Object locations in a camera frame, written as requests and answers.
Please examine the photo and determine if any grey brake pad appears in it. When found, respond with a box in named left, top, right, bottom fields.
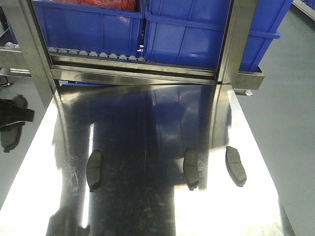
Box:
left=0, top=94, right=28, bottom=153
left=183, top=148, right=200, bottom=191
left=86, top=150, right=103, bottom=192
left=225, top=146, right=247, bottom=187

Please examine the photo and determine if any blue plastic bin right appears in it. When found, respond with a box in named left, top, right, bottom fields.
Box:
left=144, top=0, right=292, bottom=71

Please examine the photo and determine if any blue plastic bin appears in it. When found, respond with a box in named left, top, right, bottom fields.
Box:
left=144, top=0, right=292, bottom=71
left=33, top=0, right=145, bottom=56

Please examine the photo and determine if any blue plastic bin left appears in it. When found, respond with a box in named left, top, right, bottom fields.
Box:
left=33, top=0, right=145, bottom=56

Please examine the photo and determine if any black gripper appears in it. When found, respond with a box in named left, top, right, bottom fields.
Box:
left=0, top=99, right=35, bottom=128

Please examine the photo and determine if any steel rack frame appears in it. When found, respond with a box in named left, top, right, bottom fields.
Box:
left=0, top=0, right=264, bottom=108

